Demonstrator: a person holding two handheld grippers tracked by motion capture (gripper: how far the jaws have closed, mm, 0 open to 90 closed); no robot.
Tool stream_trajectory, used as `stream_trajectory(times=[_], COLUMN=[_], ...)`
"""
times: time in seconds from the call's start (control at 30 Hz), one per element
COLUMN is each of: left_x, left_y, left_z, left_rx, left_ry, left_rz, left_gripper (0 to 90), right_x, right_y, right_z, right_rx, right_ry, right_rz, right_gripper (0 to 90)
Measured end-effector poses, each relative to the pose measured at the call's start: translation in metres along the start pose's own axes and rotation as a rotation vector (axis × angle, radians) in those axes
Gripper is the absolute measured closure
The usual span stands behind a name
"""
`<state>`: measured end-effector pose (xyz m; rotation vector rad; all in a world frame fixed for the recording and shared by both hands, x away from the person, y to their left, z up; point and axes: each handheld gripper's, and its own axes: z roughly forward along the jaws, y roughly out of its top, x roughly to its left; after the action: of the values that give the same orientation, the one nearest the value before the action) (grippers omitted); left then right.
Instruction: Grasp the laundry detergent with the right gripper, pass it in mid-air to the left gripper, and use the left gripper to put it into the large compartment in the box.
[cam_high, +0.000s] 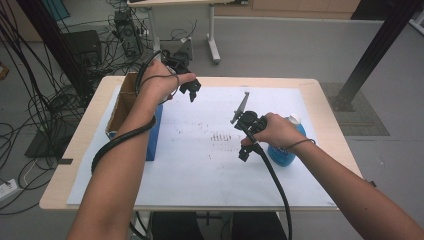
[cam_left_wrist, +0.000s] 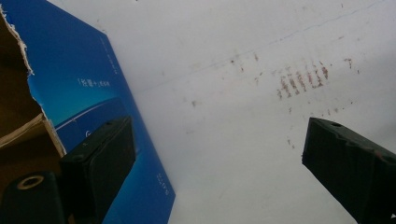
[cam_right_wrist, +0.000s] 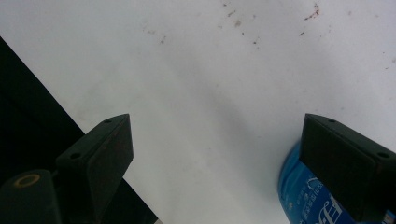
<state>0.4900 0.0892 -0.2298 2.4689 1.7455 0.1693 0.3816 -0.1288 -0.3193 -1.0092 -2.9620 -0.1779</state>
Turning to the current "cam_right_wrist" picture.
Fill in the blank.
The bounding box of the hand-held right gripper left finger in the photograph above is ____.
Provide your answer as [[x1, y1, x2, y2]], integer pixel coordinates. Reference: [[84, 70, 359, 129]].
[[55, 113, 134, 224]]

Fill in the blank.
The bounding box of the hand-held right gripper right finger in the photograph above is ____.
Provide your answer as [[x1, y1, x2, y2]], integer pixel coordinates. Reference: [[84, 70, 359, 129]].
[[298, 113, 396, 223]]

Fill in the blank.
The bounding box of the blue bottle with white cap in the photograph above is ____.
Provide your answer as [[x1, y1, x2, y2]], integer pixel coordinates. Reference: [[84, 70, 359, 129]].
[[277, 141, 396, 224]]

